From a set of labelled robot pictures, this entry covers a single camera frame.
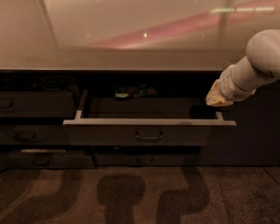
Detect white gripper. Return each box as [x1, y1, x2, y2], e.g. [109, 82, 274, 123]
[205, 64, 256, 106]

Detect grey drawer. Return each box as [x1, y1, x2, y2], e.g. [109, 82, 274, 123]
[63, 91, 236, 147]
[0, 125, 70, 145]
[0, 91, 76, 118]
[0, 149, 95, 169]
[94, 152, 197, 166]

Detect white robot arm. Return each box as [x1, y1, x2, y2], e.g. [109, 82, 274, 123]
[205, 30, 280, 106]

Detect colourful items in top drawer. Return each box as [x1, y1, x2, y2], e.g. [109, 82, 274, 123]
[114, 83, 158, 99]

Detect dark object in left drawer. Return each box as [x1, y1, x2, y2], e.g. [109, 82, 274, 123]
[44, 78, 64, 91]

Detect white strip in bottom drawer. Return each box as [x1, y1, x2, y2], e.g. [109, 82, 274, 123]
[21, 149, 65, 153]

